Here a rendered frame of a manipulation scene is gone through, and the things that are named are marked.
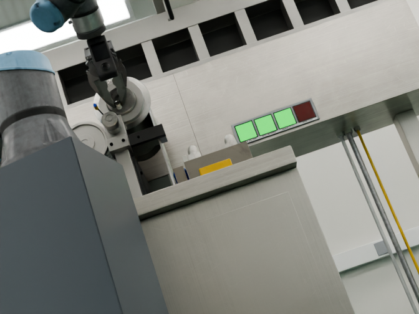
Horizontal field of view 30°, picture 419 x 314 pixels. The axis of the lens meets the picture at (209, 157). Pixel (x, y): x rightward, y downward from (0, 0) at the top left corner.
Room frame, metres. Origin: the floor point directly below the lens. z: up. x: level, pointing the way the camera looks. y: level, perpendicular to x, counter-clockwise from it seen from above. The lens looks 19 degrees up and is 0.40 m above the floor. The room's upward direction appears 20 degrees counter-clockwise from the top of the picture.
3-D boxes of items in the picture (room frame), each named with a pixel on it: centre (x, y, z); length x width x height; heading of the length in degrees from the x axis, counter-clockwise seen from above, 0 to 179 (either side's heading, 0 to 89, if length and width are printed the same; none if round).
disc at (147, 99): (1.81, 0.16, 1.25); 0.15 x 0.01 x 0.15; 92
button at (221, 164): (1.58, 0.00, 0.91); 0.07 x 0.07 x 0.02; 2
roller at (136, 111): (1.93, 0.17, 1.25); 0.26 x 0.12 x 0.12; 2
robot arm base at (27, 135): (1.23, 0.27, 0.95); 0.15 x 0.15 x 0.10
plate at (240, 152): (1.97, -0.01, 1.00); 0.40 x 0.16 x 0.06; 2
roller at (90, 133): (1.93, 0.29, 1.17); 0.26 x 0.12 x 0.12; 2
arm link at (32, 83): (1.24, 0.27, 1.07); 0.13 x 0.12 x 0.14; 48
